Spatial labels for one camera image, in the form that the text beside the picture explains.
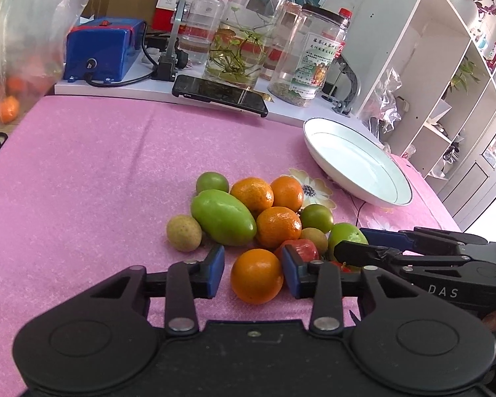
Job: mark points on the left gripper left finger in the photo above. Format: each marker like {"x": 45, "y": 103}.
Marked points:
{"x": 181, "y": 284}

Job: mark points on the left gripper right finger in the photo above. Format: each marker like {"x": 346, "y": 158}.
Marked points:
{"x": 325, "y": 284}

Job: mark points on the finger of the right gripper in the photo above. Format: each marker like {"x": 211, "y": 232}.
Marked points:
{"x": 421, "y": 239}
{"x": 391, "y": 259}

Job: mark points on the brown kiwi fruit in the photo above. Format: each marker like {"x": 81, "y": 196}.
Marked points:
{"x": 318, "y": 238}

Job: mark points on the red small apple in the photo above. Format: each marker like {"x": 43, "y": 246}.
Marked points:
{"x": 305, "y": 248}

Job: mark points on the orange tangerine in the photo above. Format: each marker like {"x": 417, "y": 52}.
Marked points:
{"x": 255, "y": 193}
{"x": 256, "y": 276}
{"x": 276, "y": 225}
{"x": 288, "y": 192}

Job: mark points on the small green fruit back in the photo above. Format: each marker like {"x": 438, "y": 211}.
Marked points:
{"x": 212, "y": 180}

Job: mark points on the green apple right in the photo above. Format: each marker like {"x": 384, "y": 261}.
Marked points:
{"x": 343, "y": 231}

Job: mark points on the tan round fruit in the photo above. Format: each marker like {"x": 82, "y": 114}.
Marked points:
{"x": 184, "y": 233}

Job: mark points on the green fruit centre right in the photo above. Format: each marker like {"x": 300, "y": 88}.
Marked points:
{"x": 317, "y": 216}

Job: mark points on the large green mango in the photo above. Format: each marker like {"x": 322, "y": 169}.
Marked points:
{"x": 223, "y": 218}

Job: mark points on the white round plate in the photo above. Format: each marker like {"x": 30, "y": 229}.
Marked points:
{"x": 356, "y": 163}

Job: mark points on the crumpled clear plastic bag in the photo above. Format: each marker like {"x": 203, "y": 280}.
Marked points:
{"x": 381, "y": 112}

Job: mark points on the pink floral tablecloth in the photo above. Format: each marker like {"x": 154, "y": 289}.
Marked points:
{"x": 87, "y": 186}

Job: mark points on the white shelf unit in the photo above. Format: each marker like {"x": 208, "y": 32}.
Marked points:
{"x": 444, "y": 78}

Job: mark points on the black smartphone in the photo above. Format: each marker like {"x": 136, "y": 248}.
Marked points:
{"x": 207, "y": 91}

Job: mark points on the white raised board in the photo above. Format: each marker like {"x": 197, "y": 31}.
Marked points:
{"x": 156, "y": 95}

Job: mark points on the labelled clear tea jar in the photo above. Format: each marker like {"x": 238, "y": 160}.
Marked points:
{"x": 307, "y": 58}

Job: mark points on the glass vase with plant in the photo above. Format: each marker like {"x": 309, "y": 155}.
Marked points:
{"x": 241, "y": 42}

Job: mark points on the cola bottle red cap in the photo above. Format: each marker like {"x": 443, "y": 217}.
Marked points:
{"x": 346, "y": 15}

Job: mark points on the blue power box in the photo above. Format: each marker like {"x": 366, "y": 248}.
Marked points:
{"x": 103, "y": 49}

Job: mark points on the clear jar red lid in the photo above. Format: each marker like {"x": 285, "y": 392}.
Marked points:
{"x": 199, "y": 28}

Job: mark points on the clear plastic bag of fruit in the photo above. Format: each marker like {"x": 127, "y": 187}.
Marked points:
{"x": 33, "y": 36}

